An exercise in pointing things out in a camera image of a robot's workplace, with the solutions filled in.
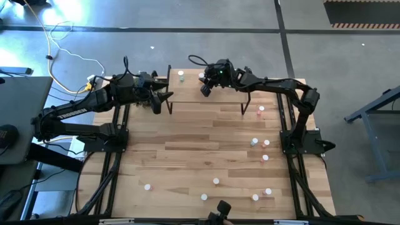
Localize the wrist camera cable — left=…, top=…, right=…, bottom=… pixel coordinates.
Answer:
left=188, top=54, right=219, bottom=68
left=122, top=55, right=141, bottom=78

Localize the grey desk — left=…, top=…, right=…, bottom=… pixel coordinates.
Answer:
left=0, top=76, right=54, bottom=166

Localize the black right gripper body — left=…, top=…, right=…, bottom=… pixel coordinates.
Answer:
left=203, top=64, right=219, bottom=86

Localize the black handheld device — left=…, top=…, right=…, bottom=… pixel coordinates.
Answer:
left=206, top=199, right=234, bottom=225

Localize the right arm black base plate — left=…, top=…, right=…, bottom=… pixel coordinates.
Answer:
left=279, top=129, right=337, bottom=156

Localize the yellow extension cable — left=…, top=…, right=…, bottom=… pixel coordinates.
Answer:
left=23, top=0, right=94, bottom=94

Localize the white strip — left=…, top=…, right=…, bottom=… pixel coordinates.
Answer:
left=99, top=218, right=135, bottom=224
left=274, top=219, right=310, bottom=225

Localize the grey flat device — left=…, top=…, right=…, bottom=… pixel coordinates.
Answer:
left=0, top=66, right=33, bottom=76

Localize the wooden shelf black metal frame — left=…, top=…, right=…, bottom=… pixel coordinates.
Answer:
left=164, top=64, right=254, bottom=116

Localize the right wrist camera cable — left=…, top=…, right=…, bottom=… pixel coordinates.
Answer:
left=188, top=54, right=219, bottom=68

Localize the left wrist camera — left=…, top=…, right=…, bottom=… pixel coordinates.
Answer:
left=151, top=94, right=163, bottom=115

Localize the black mat hazard stripe edge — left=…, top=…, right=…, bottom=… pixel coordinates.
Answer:
left=322, top=0, right=400, bottom=31

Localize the blue grey metal cart frame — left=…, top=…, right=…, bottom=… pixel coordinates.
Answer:
left=343, top=84, right=400, bottom=184

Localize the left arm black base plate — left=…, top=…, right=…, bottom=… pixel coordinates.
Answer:
left=76, top=129, right=129, bottom=154

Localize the black desk leg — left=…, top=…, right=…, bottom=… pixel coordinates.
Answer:
left=26, top=142, right=84, bottom=173

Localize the yellow white power plug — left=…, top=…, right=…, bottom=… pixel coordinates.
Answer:
left=86, top=74, right=98, bottom=92

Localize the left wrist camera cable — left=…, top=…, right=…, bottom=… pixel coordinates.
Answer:
left=122, top=55, right=141, bottom=78

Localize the person's foot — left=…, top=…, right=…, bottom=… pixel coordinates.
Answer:
left=14, top=0, right=48, bottom=6

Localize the black round device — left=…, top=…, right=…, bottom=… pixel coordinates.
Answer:
left=0, top=124, right=19, bottom=149

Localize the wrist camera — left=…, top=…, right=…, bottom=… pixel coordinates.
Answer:
left=151, top=94, right=163, bottom=115
left=201, top=83, right=214, bottom=98

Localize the black rounded object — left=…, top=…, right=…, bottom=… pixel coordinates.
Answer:
left=0, top=190, right=23, bottom=221

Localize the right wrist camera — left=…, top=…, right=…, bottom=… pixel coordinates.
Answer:
left=201, top=83, right=214, bottom=98

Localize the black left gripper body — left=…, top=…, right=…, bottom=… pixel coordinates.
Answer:
left=134, top=72, right=159, bottom=101

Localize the white cable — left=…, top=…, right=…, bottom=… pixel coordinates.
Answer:
left=48, top=20, right=106, bottom=81

